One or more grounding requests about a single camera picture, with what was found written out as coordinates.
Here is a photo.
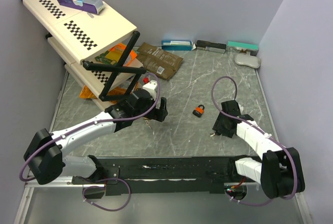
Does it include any small brass key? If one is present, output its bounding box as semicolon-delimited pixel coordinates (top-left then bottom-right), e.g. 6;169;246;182
145;120;153;129

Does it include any orange black padlock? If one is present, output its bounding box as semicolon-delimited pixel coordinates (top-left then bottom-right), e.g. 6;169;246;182
193;104;204;118

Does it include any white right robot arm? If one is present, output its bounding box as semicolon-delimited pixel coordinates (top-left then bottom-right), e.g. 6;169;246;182
213;100;305;199

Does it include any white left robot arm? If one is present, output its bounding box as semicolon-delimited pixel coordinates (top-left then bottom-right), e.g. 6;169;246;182
23;89;168;185

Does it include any brown coffee bag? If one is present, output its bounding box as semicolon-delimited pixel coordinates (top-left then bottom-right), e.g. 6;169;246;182
137;42;183;81

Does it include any blue white box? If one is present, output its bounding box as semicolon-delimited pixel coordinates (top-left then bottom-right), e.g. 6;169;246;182
161;40;196;52

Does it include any grey silver pouch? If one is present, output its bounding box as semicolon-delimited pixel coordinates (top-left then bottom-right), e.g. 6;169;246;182
234;53;261;69

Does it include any green yellow box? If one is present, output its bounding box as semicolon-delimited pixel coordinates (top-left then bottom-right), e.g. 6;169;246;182
95;51;121;65

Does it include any orange packet lower shelf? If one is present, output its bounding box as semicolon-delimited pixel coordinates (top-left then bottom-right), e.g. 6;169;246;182
79;85;128;99

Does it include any orange snack packet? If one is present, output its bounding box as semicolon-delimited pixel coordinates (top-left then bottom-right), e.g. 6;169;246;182
108;42;138;66

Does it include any teal white box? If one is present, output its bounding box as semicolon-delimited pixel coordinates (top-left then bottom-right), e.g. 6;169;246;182
226;41;259;56

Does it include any black long box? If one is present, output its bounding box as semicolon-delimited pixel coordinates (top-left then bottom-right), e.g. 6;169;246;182
196;40;227;54

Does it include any cream folding shelf rack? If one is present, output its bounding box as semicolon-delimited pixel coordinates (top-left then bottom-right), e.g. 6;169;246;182
21;0;140;109

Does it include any purple silver carton box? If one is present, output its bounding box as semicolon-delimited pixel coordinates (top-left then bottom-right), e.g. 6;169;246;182
57;0;105;15

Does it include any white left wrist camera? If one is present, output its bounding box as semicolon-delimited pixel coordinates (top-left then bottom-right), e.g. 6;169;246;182
142;77;158;97

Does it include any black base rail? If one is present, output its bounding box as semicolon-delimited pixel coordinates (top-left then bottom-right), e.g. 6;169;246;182
72;156;243;196

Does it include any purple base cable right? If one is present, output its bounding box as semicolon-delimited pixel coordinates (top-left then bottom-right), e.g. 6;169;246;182
225;190;276;206

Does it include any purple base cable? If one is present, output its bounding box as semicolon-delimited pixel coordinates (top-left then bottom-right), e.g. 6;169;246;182
225;190;276;206
82;177;132;211

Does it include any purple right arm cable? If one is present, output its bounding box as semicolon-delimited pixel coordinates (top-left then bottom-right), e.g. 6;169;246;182
211;76;300;200

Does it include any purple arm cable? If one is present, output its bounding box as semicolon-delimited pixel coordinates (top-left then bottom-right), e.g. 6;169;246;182
19;72;161;182
211;76;300;200

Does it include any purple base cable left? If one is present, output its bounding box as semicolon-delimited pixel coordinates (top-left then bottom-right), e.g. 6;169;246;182
82;177;132;211

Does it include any aluminium frame rail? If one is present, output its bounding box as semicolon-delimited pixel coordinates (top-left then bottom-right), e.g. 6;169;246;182
24;174;76;188

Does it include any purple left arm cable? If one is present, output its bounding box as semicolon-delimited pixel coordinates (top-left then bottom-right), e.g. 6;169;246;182
19;72;161;182

